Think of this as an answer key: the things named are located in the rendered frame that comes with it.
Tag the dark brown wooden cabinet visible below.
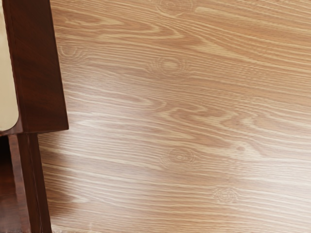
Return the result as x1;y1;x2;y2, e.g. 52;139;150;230
0;0;70;233

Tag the cream box with lid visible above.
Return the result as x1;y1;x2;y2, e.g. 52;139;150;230
0;10;20;133

